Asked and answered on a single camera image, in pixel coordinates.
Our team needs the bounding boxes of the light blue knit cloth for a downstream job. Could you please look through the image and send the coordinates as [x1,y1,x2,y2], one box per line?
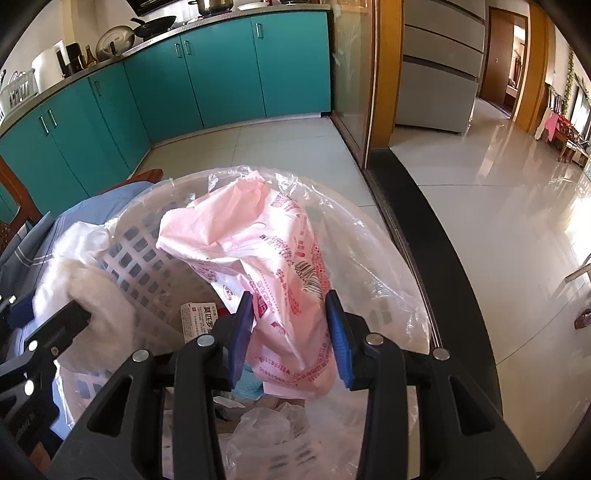
[231,363,264,401]

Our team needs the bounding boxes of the pink printed plastic bag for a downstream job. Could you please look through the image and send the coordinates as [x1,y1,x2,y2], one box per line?
[156,173,337,400]

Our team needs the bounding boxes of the white plastic bag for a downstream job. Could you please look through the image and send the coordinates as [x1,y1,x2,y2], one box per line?
[221,403,327,479]

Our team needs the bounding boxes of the white tissue bag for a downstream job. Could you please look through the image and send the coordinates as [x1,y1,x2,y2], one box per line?
[32,221,135,373]

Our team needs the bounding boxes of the white lattice trash basket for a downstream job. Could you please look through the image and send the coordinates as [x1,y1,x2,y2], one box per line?
[50,216,288,480]

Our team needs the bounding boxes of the teal kitchen cabinets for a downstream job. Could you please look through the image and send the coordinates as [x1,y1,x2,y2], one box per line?
[1,5,332,214]

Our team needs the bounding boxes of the small white printed box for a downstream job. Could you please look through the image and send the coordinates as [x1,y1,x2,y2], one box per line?
[179,302,228,343]

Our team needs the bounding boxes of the blue striped seat cloth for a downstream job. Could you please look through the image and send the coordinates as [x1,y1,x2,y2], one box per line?
[0,180,153,444]

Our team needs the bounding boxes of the brown wooden chair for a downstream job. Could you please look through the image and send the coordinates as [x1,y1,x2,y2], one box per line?
[0,159,163,250]

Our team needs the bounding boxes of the white dish rack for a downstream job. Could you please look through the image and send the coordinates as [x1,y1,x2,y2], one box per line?
[1,68,38,116]

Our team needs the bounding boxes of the white kettle appliance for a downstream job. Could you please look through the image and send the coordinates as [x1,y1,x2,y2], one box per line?
[31,40,67,93]

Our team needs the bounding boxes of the grey refrigerator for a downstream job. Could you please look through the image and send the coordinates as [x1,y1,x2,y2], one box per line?
[396,0,485,134]

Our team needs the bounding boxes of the silver pot lid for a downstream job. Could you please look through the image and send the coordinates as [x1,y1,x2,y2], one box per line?
[95,25,135,62]

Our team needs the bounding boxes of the black wok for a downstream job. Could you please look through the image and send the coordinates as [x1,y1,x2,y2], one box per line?
[131,16,176,40]

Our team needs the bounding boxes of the steel stock pot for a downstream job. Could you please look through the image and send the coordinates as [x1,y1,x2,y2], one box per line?
[188,0,233,17]

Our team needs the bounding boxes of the wooden glass door frame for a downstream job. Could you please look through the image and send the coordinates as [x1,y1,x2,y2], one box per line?
[328,1,405,170]

